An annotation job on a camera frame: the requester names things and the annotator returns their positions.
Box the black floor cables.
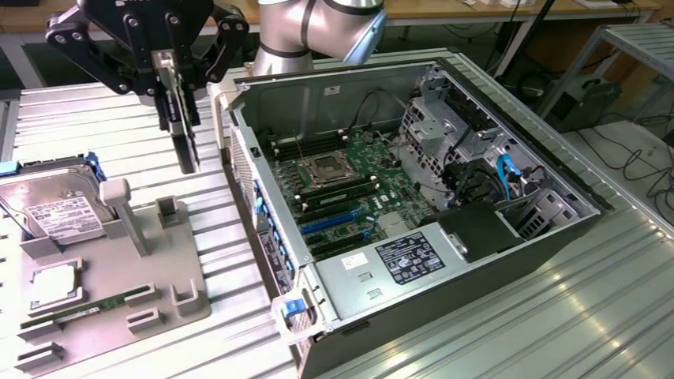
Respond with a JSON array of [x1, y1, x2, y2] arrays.
[[573, 112, 674, 208]]

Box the wooden desk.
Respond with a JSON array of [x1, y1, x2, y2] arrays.
[[383, 0, 674, 28]]

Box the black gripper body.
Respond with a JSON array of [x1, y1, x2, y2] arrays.
[[75, 0, 216, 61]]

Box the grey power supply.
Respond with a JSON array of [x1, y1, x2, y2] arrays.
[[314, 222, 467, 321]]

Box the green RAM stick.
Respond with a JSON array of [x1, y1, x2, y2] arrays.
[[19, 284, 151, 329]]

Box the green motherboard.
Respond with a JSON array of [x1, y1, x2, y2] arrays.
[[266, 125, 450, 262]]

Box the blue SATA wire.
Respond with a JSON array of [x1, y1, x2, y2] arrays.
[[493, 152, 517, 203]]

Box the grey metal frame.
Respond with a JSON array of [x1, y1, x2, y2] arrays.
[[0, 88, 23, 163]]

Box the silver chipset heatsink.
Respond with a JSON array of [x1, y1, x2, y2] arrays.
[[377, 210, 418, 231]]

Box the metal disk bay cage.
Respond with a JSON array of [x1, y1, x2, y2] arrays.
[[398, 96, 461, 183]]

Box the silver CPU chip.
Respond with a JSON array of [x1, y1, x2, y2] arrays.
[[30, 269, 79, 310]]

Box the hard disk with blue carrier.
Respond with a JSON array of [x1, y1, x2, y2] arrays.
[[0, 151, 118, 246]]

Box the black graphics card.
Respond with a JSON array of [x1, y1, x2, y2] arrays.
[[152, 50, 204, 176]]

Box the black fan shroud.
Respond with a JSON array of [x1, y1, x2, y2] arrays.
[[435, 201, 522, 265]]

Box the aluminium frame shelf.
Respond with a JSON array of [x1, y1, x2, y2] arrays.
[[551, 19, 674, 133]]

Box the black expansion slot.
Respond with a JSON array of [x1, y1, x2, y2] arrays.
[[307, 231, 371, 257]]

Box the black box device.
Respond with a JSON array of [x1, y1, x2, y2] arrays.
[[546, 76, 623, 134]]

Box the grey parts rack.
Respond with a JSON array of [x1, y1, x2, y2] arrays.
[[0, 177, 214, 373]]

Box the open black PC case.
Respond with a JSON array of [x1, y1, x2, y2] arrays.
[[210, 56, 617, 379]]

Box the blue expansion slot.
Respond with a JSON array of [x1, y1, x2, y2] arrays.
[[298, 208, 361, 237]]

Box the CPU socket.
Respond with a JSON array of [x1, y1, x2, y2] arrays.
[[298, 151, 355, 186]]

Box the black wire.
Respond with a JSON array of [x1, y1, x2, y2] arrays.
[[354, 89, 407, 128]]

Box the installed RAM stick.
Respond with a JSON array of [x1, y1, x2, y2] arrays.
[[300, 184, 379, 209]]

